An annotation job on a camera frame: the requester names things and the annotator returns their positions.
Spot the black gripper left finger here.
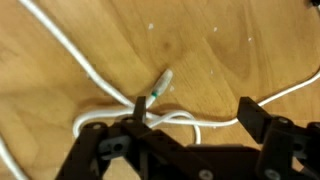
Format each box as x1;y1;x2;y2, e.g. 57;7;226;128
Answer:
133;96;146;122

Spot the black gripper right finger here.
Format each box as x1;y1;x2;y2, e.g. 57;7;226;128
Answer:
237;97;274;144

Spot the white rope with black tip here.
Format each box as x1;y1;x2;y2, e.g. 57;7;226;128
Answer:
0;0;320;180

